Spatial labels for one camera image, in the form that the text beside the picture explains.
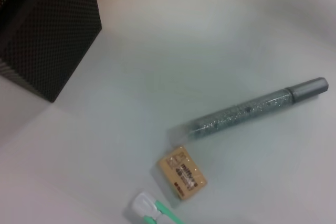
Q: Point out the grey glitter marker pen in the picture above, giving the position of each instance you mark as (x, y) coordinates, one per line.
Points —
(236, 113)

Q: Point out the black mesh pen holder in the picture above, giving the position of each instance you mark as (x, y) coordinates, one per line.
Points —
(47, 37)

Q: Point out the beige eraser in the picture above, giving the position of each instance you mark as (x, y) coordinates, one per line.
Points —
(181, 172)

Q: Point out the green utility knife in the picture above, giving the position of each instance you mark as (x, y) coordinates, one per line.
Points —
(143, 204)

